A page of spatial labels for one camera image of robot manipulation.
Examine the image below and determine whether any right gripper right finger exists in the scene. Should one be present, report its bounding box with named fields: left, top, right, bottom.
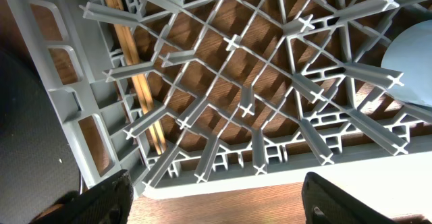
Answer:
left=302, top=171, right=394, bottom=224

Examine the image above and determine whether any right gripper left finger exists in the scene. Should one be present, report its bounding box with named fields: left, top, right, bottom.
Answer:
left=33, top=169, right=134, bottom=224

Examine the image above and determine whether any light blue cup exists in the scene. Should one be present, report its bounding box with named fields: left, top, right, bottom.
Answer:
left=381, top=20, right=431, bottom=107

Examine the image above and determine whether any round black serving tray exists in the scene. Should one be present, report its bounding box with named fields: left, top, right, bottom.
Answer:
left=1, top=51, right=80, bottom=223

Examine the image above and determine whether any grey dishwasher rack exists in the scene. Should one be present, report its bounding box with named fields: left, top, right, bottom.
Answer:
left=0, top=0, right=432, bottom=200

